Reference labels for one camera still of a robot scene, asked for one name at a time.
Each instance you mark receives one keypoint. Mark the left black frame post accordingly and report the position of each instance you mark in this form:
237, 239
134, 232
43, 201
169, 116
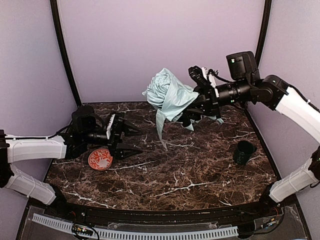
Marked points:
63, 52

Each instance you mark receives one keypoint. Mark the orange patterned ceramic bowl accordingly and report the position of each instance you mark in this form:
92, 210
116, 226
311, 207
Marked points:
100, 159

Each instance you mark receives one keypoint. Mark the right black frame post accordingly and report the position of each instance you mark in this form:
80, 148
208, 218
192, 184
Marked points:
263, 30

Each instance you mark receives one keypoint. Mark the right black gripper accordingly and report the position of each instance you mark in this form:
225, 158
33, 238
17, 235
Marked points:
210, 99

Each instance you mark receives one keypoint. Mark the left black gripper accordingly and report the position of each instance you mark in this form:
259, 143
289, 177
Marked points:
112, 146

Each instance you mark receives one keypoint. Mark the black frame post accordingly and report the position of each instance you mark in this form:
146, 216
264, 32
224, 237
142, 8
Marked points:
63, 52
263, 30

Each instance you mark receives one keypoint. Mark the white slotted cable duct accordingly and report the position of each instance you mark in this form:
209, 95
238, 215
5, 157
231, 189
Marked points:
132, 232

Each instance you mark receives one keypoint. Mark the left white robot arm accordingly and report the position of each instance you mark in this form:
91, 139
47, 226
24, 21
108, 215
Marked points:
86, 128

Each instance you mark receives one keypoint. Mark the black front table rail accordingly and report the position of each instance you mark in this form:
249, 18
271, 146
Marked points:
233, 215

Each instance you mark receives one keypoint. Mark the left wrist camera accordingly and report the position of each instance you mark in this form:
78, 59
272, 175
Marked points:
115, 125

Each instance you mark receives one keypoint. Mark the mint green folding umbrella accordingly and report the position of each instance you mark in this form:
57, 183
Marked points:
169, 96

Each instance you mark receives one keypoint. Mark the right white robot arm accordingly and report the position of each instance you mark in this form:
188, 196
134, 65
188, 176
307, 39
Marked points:
274, 93

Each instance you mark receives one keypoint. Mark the dark green ceramic cup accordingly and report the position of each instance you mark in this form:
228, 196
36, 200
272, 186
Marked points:
243, 152

